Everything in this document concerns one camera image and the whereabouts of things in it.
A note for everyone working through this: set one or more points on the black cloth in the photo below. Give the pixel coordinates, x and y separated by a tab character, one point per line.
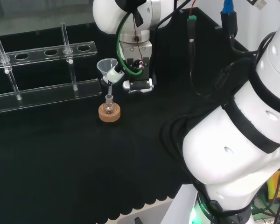
60	151

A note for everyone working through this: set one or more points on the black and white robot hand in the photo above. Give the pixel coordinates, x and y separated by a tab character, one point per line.
136	50

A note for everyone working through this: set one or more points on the clear plastic funnel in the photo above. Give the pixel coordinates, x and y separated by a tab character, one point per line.
102	66

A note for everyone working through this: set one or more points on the yellow stop button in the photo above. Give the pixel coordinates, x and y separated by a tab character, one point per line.
274	184

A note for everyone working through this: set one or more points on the clear funnel stand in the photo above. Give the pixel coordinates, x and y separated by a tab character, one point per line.
46	93

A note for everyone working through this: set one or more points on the round-bottom glass flask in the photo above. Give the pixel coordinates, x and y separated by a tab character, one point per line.
108	107

